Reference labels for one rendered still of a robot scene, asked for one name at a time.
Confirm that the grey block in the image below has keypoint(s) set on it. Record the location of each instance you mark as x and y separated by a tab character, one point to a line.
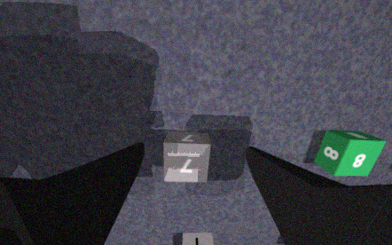
186	157

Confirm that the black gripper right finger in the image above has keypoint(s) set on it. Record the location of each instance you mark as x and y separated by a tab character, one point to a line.
309	209

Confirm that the green block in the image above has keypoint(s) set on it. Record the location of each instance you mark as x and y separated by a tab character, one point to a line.
348	153

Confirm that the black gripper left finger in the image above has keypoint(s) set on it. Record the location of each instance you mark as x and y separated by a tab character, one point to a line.
76	207

